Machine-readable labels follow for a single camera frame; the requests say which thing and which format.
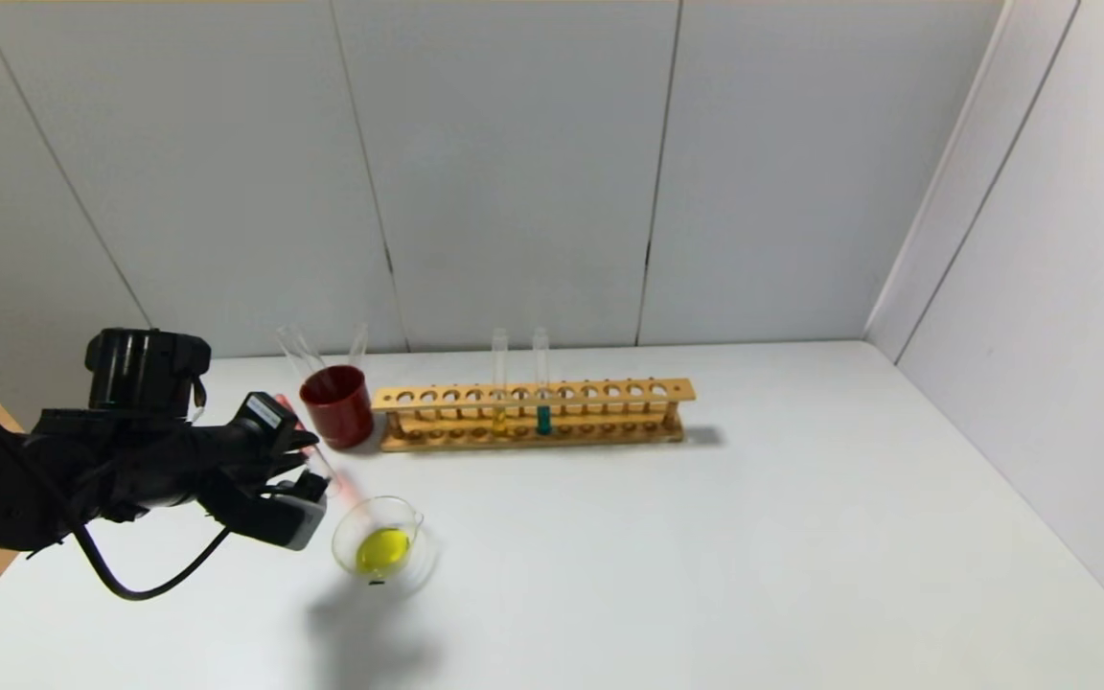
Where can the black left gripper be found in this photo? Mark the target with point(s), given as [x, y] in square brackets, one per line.
[263, 419]

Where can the test tube with red pigment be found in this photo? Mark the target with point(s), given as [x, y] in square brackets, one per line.
[341, 479]

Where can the test tube with yellow pigment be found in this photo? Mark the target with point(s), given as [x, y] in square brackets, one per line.
[295, 347]
[500, 422]

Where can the empty glass test tube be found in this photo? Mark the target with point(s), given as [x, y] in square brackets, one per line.
[357, 347]

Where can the test tube with blue pigment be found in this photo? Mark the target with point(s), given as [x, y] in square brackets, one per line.
[542, 420]

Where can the wooden test tube rack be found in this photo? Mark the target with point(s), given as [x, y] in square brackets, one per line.
[562, 396]

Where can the dark red cylindrical cup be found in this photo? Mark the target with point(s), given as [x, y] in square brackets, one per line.
[338, 414]

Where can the clear glass beaker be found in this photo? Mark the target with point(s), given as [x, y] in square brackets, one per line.
[384, 551]

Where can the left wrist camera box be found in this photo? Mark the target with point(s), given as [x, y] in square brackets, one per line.
[274, 522]

